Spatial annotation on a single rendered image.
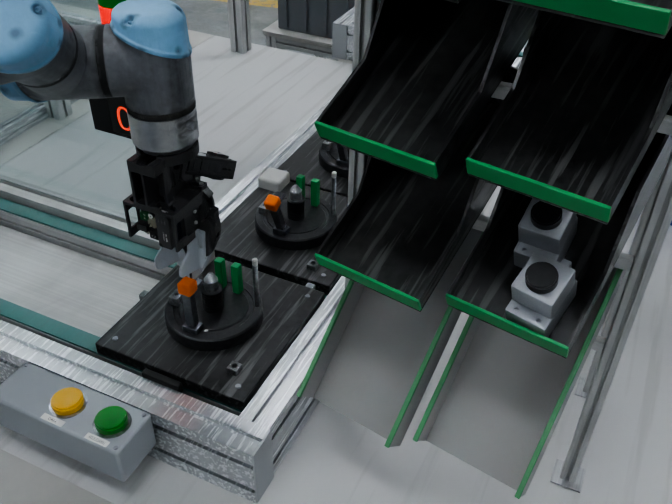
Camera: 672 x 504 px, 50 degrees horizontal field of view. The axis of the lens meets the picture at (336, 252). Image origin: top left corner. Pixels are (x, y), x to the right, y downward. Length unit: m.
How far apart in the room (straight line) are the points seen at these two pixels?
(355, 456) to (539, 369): 0.31
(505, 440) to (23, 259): 0.86
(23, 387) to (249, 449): 0.32
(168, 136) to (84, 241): 0.54
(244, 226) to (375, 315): 0.41
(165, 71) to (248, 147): 0.93
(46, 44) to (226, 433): 0.51
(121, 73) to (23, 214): 0.66
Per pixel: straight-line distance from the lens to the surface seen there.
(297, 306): 1.08
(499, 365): 0.88
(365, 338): 0.91
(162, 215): 0.85
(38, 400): 1.04
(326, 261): 0.79
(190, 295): 0.98
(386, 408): 0.90
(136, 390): 1.02
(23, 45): 0.65
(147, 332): 1.07
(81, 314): 1.21
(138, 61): 0.78
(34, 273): 1.31
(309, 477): 1.02
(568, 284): 0.71
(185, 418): 0.97
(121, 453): 0.96
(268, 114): 1.84
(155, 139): 0.82
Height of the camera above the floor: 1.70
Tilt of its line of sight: 38 degrees down
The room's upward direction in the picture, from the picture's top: 1 degrees clockwise
